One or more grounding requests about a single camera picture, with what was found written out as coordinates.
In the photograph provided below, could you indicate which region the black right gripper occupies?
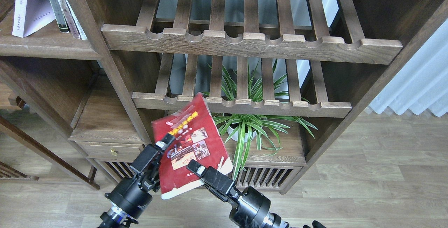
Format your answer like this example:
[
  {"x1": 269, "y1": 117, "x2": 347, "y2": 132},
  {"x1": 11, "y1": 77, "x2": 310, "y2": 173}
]
[{"x1": 186, "y1": 160, "x2": 289, "y2": 228}]

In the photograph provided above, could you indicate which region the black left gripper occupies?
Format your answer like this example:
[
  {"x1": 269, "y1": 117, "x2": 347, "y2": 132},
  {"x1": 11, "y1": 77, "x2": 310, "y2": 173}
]
[{"x1": 105, "y1": 133, "x2": 176, "y2": 221}]

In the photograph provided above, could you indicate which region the red cover book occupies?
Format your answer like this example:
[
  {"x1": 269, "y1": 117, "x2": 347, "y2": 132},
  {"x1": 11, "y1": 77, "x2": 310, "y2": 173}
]
[{"x1": 152, "y1": 93, "x2": 233, "y2": 200}]

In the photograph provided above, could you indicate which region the black yellow cover book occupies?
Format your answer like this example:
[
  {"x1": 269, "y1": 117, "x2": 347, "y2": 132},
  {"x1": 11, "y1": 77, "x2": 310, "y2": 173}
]
[{"x1": 50, "y1": 0, "x2": 69, "y2": 33}]

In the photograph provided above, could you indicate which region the white purple cover book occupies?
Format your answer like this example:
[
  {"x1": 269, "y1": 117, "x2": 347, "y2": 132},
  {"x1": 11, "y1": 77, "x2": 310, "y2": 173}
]
[{"x1": 12, "y1": 0, "x2": 55, "y2": 38}]

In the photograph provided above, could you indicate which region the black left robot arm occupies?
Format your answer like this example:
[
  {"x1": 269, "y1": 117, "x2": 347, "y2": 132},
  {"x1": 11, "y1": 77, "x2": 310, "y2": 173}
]
[{"x1": 99, "y1": 133, "x2": 175, "y2": 228}]

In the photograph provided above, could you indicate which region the white plant pot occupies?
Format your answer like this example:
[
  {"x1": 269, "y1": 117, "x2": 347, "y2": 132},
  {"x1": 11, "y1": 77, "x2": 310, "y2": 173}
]
[{"x1": 227, "y1": 123, "x2": 257, "y2": 143}]

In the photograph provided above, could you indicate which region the green spider plant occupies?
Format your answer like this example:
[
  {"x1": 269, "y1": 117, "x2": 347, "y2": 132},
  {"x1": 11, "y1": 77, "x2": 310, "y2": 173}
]
[{"x1": 213, "y1": 67, "x2": 318, "y2": 181}]

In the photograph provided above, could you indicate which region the dark wooden bookshelf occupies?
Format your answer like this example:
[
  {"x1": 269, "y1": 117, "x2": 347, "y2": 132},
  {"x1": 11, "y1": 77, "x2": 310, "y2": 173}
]
[{"x1": 1, "y1": 0, "x2": 447, "y2": 194}]

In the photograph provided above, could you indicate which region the upright white book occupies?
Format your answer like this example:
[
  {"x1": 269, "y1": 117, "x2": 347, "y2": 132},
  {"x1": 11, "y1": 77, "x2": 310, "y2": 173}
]
[{"x1": 65, "y1": 0, "x2": 88, "y2": 40}]

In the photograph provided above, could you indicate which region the dark wooden side furniture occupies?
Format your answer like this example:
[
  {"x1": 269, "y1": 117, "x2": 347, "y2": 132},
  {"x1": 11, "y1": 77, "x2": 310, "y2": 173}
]
[{"x1": 1, "y1": 83, "x2": 99, "y2": 190}]

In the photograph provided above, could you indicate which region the upright pale spine book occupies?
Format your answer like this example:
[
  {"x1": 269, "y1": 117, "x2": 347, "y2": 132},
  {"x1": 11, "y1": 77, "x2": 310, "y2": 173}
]
[{"x1": 58, "y1": 0, "x2": 81, "y2": 39}]

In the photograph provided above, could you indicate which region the white pleated curtain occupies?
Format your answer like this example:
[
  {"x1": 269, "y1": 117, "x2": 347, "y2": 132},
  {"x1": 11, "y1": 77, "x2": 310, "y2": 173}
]
[{"x1": 369, "y1": 21, "x2": 448, "y2": 117}]

